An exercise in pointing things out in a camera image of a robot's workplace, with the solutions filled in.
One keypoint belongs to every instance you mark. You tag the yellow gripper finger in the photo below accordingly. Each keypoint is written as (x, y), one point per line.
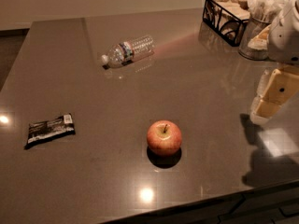
(280, 85)
(261, 111)

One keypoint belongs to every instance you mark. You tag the black rxbar chocolate wrapper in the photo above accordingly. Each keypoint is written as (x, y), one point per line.
(45, 131)

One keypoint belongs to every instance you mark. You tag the red apple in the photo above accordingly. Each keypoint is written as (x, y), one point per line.
(164, 138)

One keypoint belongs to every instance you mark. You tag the metal cup with packets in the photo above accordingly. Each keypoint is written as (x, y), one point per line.
(253, 44)

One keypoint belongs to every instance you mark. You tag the clear plastic water bottle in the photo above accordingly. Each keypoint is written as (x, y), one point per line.
(127, 52)

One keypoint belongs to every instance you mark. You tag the black wire napkin basket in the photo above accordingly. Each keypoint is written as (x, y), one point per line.
(228, 18)

